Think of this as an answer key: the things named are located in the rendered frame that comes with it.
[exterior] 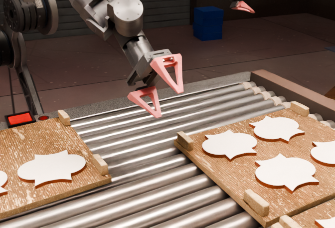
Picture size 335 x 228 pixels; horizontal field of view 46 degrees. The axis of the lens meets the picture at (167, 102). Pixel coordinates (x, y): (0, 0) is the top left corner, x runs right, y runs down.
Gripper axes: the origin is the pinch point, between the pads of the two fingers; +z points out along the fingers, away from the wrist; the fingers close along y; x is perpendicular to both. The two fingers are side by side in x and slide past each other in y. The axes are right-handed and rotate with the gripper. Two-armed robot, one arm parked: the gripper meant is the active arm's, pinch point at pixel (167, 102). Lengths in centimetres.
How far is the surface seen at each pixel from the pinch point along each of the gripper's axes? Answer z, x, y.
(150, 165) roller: 6.5, 2.3, -20.1
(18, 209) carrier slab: 4.1, -27.8, -22.7
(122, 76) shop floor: -138, 170, -249
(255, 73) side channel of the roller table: -12, 65, -27
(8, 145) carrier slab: -15.5, -20.8, -37.8
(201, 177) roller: 14.9, 8.2, -12.7
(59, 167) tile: -1.8, -16.2, -24.8
